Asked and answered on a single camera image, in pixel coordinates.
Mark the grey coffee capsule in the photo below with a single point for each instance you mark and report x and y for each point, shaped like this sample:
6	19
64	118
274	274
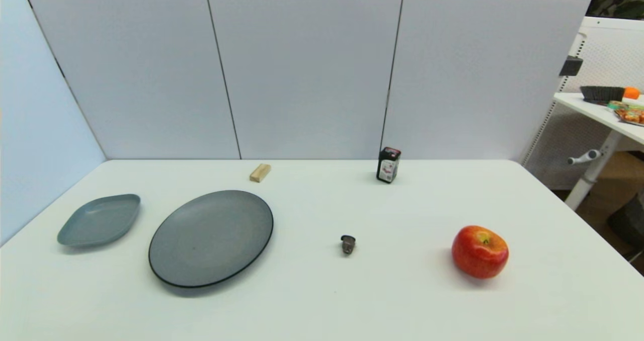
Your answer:
347	244

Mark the small wooden block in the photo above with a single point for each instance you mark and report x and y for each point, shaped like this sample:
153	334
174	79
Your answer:
260	172

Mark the small black bottle white label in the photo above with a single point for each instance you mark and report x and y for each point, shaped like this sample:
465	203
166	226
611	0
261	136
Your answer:
388	166

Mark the round grey plate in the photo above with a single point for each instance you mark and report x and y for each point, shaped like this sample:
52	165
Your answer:
211	238

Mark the red apple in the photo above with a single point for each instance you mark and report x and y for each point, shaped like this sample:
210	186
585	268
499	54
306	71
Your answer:
479	253

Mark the small blue-grey square dish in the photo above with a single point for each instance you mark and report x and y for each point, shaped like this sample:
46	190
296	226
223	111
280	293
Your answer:
100	221

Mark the black box on pegboard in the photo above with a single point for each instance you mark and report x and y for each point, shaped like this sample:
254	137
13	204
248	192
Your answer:
571	66

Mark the white height-adjustable desk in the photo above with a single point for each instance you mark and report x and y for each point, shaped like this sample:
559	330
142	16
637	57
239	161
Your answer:
593	110

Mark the black brush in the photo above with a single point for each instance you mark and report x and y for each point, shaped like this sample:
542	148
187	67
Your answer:
601	94

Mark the white pegboard panel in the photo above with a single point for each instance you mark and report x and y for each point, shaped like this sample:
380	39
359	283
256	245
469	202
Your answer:
614	49

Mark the colourful snack packets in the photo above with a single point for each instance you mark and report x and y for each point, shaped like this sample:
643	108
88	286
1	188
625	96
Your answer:
631	114

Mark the dark bin on floor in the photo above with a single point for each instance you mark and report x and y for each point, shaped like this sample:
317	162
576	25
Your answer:
629	225

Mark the orange fruit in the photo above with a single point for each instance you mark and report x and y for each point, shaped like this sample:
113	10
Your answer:
631	93

